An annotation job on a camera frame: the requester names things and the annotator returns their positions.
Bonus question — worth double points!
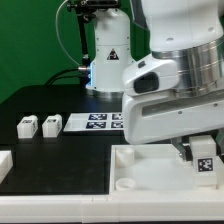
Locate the white square table top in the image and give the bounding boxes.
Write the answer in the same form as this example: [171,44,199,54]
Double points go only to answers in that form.
[110,144,224,192]

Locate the white obstacle wall front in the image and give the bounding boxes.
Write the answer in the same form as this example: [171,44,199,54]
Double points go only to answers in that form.
[0,192,224,223]

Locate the white obstacle wall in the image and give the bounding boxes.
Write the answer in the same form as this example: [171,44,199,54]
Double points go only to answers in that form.
[0,151,13,184]
[0,192,224,223]

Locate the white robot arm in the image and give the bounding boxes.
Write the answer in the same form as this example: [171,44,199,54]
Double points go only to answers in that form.
[87,0,224,161]

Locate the black camera stand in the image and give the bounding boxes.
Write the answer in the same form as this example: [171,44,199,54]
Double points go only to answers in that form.
[66,0,121,66]

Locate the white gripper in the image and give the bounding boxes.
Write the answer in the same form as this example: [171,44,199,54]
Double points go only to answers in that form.
[122,54,224,162]

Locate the grey cable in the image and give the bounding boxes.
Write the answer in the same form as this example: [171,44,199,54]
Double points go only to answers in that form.
[54,0,82,68]

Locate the white obstacle wall left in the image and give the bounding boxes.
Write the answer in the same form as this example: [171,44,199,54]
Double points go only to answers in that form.
[0,151,13,184]

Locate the black cables at base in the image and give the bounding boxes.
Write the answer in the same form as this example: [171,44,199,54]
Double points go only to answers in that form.
[44,68,88,86]

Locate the white marker base plate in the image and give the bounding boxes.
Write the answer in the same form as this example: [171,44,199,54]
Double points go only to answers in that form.
[64,112,123,132]

